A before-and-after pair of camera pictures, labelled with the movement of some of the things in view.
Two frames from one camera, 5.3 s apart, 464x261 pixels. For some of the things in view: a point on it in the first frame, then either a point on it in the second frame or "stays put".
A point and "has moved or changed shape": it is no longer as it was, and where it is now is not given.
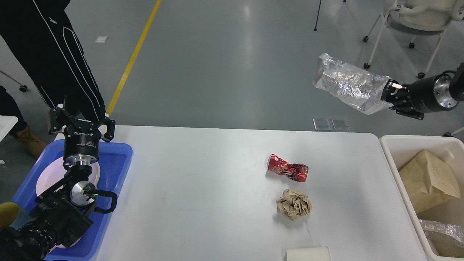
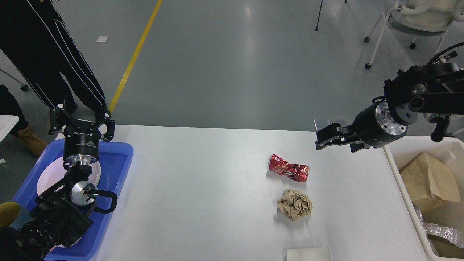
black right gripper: x=427 y=95 → x=373 y=127
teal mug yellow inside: x=9 y=213 stays put
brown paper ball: x=293 y=204 stays put
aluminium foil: x=456 y=231 has moved or changed shape
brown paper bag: x=428 y=182 stays put
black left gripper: x=80 y=148 stays put
